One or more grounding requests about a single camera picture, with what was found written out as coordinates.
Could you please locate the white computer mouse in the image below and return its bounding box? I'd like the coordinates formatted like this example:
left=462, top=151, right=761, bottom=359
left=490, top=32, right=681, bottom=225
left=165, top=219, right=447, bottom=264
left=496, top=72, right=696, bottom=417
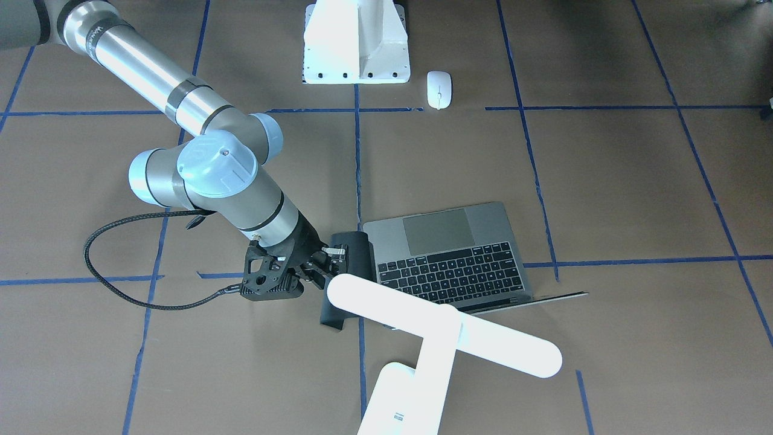
left=427, top=71, right=453, bottom=110

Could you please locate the brown paper table cover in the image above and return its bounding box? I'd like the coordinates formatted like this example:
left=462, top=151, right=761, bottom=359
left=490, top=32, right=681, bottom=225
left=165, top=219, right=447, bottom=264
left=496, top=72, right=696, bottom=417
left=2, top=1, right=772, bottom=434

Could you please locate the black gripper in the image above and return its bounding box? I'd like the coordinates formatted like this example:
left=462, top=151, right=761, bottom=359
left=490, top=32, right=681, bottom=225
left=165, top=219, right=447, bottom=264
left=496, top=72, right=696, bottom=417
left=257, top=219, right=348, bottom=290

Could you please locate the white pillar mount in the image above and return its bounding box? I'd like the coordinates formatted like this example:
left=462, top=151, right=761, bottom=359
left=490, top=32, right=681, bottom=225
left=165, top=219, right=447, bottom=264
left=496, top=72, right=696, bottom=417
left=302, top=1, right=411, bottom=85

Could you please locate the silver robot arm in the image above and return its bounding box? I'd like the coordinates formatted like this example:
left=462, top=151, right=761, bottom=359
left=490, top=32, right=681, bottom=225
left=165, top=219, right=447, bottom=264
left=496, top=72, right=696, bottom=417
left=2, top=1, right=313, bottom=290

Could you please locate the black mouse pad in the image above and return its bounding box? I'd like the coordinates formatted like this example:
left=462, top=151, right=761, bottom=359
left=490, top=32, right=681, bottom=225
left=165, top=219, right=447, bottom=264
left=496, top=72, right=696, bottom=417
left=319, top=231, right=374, bottom=330

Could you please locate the grey laptop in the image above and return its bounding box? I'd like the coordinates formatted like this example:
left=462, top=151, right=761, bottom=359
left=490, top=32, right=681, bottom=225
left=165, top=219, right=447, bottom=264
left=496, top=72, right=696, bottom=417
left=364, top=202, right=582, bottom=315

